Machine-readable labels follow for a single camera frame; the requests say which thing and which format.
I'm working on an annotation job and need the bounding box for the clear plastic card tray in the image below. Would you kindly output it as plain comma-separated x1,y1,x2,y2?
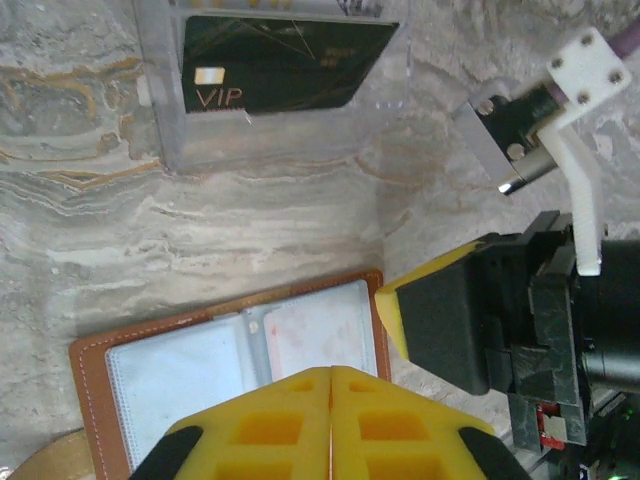
130,0,417,175

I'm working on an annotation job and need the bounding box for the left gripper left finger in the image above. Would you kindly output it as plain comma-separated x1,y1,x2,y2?
128,365,334,480

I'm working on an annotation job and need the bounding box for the pale pink credit card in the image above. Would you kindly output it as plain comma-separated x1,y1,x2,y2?
261,294,377,384

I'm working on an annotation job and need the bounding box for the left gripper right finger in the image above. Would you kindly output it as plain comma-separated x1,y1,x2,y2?
330,364,532,480

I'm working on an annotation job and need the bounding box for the dark grey credit card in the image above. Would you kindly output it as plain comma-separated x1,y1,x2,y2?
167,0,389,19

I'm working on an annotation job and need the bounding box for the brown leather card holder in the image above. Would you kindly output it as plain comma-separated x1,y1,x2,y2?
9,268,393,480

